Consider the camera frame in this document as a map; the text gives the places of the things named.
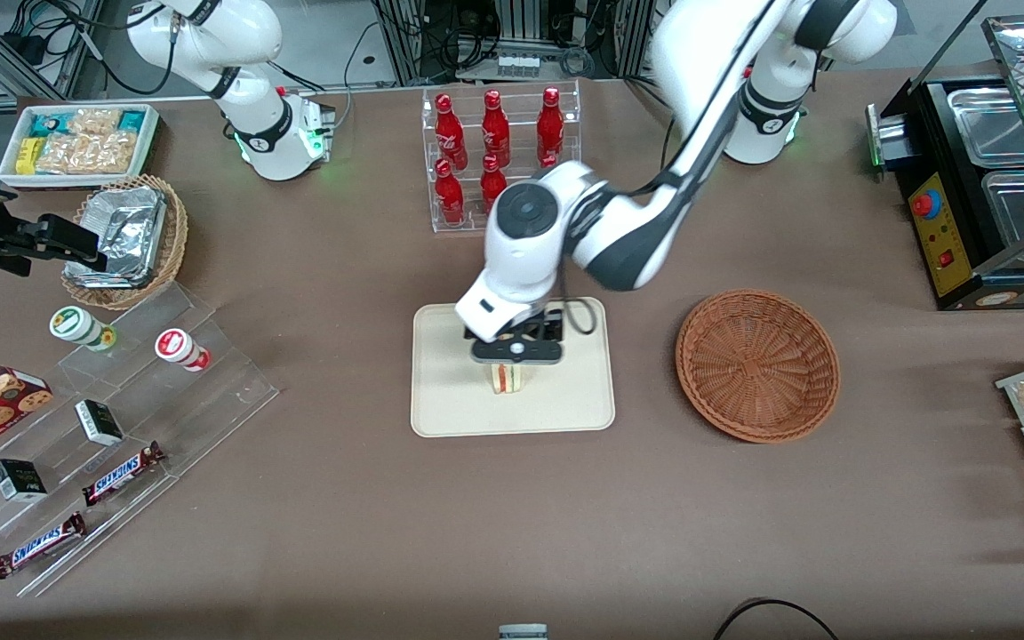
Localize white rectangular snack bin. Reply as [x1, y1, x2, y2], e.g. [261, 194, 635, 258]
[0, 103, 163, 190]

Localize brown wicker basket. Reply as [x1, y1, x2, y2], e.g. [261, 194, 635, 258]
[676, 289, 841, 444]

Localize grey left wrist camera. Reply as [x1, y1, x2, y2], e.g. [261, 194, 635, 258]
[471, 338, 564, 367]

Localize silver foil containers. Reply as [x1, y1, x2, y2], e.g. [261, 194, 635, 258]
[64, 185, 167, 288]

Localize green cap yogurt bottle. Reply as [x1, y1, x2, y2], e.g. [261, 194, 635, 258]
[49, 305, 118, 353]

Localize beige plastic tray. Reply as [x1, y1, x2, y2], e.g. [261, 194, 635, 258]
[411, 297, 616, 438]

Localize small dark box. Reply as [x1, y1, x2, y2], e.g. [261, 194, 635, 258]
[0, 458, 49, 504]
[74, 398, 125, 447]

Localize black food warmer appliance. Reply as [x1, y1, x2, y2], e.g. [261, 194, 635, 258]
[864, 0, 1024, 313]

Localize red cap yogurt bottle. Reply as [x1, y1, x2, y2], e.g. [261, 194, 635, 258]
[154, 327, 212, 373]

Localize snickers chocolate bar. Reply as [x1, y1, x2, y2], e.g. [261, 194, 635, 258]
[0, 511, 88, 580]
[81, 441, 167, 508]

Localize clear acrylic stepped display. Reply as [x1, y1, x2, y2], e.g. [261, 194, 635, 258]
[0, 283, 280, 598]

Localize triangular sandwich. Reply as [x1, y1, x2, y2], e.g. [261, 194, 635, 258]
[487, 361, 532, 397]

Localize clear acrylic bottle rack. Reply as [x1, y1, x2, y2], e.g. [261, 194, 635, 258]
[421, 80, 582, 234]

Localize black floor cable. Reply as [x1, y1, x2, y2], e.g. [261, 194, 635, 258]
[711, 597, 839, 640]

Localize light wicker basket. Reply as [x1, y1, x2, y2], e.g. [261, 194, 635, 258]
[61, 174, 189, 311]

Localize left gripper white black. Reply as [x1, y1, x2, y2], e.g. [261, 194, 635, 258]
[454, 283, 567, 344]

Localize large clear cracker bag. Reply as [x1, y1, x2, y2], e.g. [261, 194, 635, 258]
[36, 132, 138, 175]

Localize small clear cracker bag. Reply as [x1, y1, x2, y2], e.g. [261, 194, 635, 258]
[68, 108, 124, 139]

